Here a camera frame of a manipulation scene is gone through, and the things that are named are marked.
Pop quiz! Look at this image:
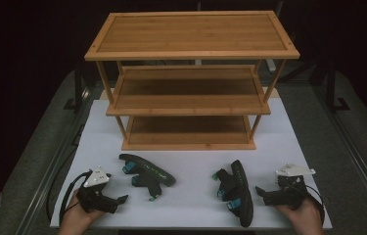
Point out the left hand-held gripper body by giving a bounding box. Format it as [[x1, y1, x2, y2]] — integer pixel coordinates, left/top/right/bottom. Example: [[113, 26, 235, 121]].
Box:
[[75, 164, 120, 214]]

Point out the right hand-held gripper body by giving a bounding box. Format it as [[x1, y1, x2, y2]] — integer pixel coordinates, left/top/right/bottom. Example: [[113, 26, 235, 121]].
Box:
[[262, 163, 317, 211]]

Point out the black sandal with teal straps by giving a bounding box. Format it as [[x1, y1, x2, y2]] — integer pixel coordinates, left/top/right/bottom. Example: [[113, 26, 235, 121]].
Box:
[[211, 159, 254, 229], [117, 153, 177, 202]]

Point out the three-tier wooden shelf rack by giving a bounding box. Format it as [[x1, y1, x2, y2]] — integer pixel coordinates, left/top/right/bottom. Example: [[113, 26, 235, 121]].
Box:
[[83, 10, 301, 152]]

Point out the person's left hand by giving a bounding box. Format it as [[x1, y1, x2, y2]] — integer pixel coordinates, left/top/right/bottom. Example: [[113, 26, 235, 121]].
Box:
[[60, 190, 106, 235]]

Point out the person's right hand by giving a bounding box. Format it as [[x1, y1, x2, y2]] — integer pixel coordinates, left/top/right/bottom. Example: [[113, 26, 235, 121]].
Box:
[[274, 195, 326, 235]]

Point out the white foam mat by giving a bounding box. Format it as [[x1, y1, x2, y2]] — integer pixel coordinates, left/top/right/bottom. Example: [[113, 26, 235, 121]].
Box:
[[49, 97, 334, 230]]

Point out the black metal stand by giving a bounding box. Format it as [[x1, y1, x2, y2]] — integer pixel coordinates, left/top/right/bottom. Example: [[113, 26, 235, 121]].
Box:
[[64, 60, 87, 115], [325, 60, 351, 115]]

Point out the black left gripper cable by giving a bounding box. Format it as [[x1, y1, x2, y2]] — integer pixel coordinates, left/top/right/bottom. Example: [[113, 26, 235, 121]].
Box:
[[45, 169, 94, 227]]

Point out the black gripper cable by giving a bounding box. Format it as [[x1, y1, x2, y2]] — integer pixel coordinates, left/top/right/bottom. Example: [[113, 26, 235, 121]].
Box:
[[301, 183, 326, 227], [45, 169, 94, 227]]

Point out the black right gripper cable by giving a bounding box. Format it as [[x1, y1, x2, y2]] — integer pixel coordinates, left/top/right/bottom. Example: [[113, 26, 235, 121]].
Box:
[[301, 183, 326, 227]]

